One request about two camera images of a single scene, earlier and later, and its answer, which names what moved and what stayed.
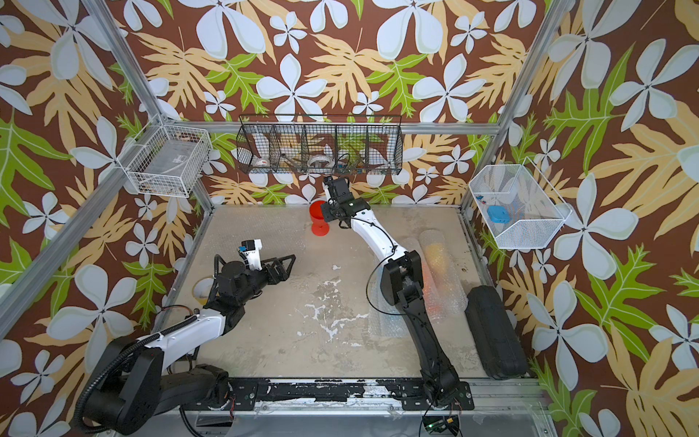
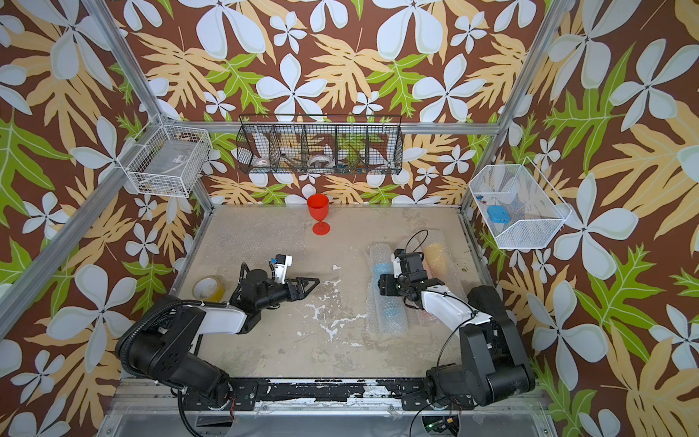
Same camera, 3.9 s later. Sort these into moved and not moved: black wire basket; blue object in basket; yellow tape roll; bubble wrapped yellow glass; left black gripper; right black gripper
Moved: left black gripper; right black gripper
Not moved: yellow tape roll; blue object in basket; black wire basket; bubble wrapped yellow glass
